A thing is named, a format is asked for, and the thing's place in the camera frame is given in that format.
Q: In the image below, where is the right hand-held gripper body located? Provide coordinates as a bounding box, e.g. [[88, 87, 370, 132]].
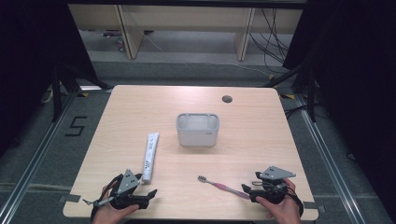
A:
[[248, 165, 297, 205]]

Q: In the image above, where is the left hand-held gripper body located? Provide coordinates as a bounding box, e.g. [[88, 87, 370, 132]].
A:
[[107, 168, 150, 210]]

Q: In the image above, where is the white toothpaste tube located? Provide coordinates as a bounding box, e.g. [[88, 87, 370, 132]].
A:
[[141, 132, 161, 185]]

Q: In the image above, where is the pink toothbrush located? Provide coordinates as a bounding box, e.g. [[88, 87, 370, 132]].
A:
[[197, 175, 252, 201]]

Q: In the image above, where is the grey plastic holder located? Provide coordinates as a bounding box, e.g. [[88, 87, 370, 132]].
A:
[[176, 112, 220, 147]]

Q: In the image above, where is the person's left hand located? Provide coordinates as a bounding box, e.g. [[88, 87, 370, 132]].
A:
[[92, 186, 140, 224]]

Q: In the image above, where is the person's right hand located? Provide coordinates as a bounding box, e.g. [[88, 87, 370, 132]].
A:
[[255, 178, 304, 224]]

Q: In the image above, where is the black metal stand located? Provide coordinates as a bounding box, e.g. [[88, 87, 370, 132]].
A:
[[50, 63, 110, 123], [263, 62, 319, 123]]

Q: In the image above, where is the coloured clutter under desk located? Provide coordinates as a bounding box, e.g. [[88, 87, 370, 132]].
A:
[[101, 29, 126, 53]]

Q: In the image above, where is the beige wooden desk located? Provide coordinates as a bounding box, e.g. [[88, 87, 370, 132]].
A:
[[67, 3, 304, 62]]

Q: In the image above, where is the aluminium floor rail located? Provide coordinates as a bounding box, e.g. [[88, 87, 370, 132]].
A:
[[294, 92, 366, 224], [0, 89, 78, 224]]

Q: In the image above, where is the thin white cable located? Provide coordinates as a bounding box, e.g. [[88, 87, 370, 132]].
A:
[[232, 63, 273, 77]]

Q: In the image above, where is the bunch of black cables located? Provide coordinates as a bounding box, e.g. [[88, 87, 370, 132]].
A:
[[247, 8, 291, 75]]

